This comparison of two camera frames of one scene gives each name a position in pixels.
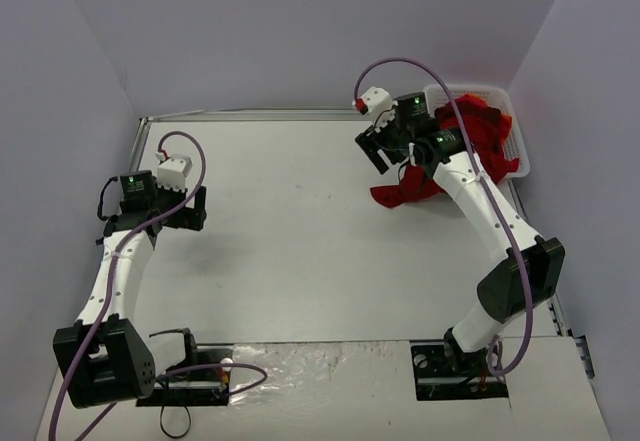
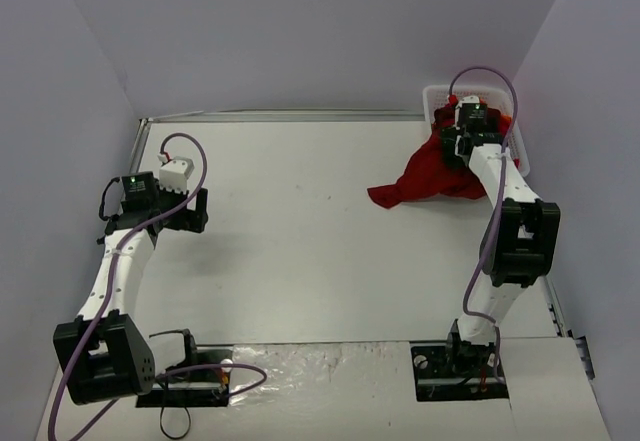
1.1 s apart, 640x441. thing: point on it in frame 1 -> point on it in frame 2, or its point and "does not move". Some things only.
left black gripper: [195, 208] does not move
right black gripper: [375, 147] -> [448, 148]
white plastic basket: [513, 142] does not move
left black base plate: [196, 380] does not move
